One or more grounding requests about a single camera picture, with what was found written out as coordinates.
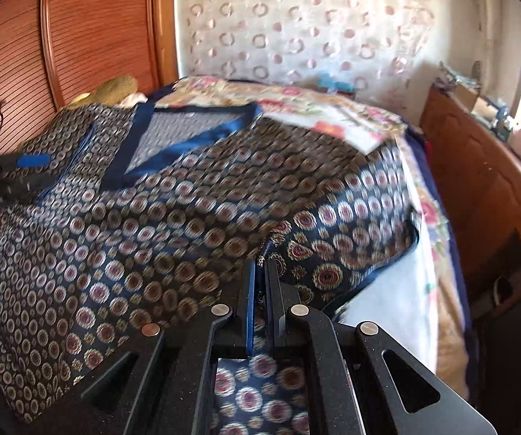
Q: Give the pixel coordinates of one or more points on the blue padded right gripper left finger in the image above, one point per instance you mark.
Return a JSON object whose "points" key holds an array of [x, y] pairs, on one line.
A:
{"points": [[161, 381]]}

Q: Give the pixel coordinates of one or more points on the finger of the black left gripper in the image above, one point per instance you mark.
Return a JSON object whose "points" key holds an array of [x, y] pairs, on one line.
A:
{"points": [[26, 188], [14, 161]]}

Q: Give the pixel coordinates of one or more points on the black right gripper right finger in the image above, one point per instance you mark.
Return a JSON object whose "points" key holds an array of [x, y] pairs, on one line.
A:
{"points": [[360, 380]]}

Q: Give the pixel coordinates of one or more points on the navy circle patterned garment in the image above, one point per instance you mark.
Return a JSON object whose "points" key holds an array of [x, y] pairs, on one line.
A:
{"points": [[154, 212]]}

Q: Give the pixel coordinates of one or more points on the white strawberry print sheet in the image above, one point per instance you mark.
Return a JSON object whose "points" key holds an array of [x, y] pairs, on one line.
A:
{"points": [[344, 227]]}

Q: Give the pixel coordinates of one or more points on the floral bed blanket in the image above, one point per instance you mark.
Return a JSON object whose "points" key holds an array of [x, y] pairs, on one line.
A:
{"points": [[333, 113]]}

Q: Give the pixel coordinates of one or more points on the yellow plush toy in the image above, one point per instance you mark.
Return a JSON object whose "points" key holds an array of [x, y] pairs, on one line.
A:
{"points": [[112, 92]]}

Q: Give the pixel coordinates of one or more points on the wooden wardrobe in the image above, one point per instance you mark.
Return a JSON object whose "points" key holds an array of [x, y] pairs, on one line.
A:
{"points": [[53, 50]]}

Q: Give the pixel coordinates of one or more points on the long wooden sideboard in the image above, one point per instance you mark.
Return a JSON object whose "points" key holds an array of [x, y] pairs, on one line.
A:
{"points": [[479, 182]]}

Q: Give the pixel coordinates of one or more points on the cardboard box on sideboard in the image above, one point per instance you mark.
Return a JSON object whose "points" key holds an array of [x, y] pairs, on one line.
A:
{"points": [[467, 97]]}

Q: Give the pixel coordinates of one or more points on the blue object at bed head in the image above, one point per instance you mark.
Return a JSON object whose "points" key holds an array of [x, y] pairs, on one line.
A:
{"points": [[330, 85]]}

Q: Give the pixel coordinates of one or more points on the sheer circle patterned curtain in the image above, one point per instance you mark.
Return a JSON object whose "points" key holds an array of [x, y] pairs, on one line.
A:
{"points": [[371, 47]]}

